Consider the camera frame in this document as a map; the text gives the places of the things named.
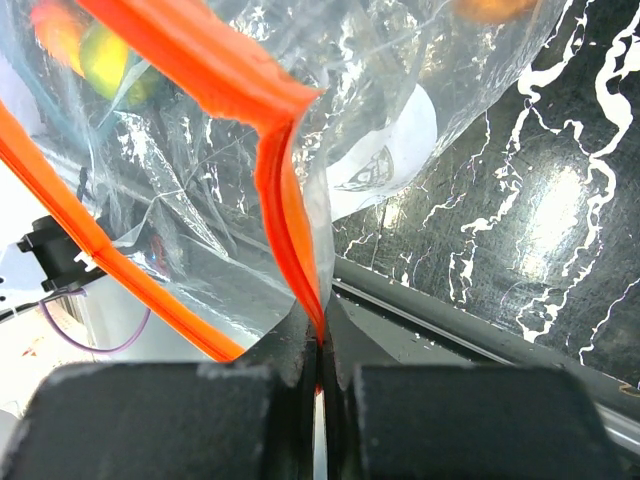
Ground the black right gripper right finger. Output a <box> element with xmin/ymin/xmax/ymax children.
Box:
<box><xmin>322</xmin><ymin>299</ymin><xmax>624</xmax><ymax>479</ymax></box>

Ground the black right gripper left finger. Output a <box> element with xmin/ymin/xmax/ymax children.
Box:
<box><xmin>1</xmin><ymin>306</ymin><xmax>317</xmax><ymax>479</ymax></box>

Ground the clear zip top bag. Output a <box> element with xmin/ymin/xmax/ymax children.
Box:
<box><xmin>1</xmin><ymin>1</ymin><xmax>563</xmax><ymax>363</ymax></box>

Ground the fake green yellow lime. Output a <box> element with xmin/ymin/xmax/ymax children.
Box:
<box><xmin>79</xmin><ymin>21</ymin><xmax>160</xmax><ymax>107</ymax></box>

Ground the fake small orange tangerine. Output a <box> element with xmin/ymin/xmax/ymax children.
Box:
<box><xmin>454</xmin><ymin>0</ymin><xmax>537</xmax><ymax>24</ymax></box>

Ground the fake orange fruit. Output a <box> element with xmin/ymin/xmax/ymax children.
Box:
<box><xmin>30</xmin><ymin>1</ymin><xmax>91</xmax><ymax>78</ymax></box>

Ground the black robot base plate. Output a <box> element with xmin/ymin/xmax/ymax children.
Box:
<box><xmin>334</xmin><ymin>257</ymin><xmax>639</xmax><ymax>455</ymax></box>

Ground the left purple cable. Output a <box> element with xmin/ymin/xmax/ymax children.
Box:
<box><xmin>38</xmin><ymin>289</ymin><xmax>152</xmax><ymax>355</ymax></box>

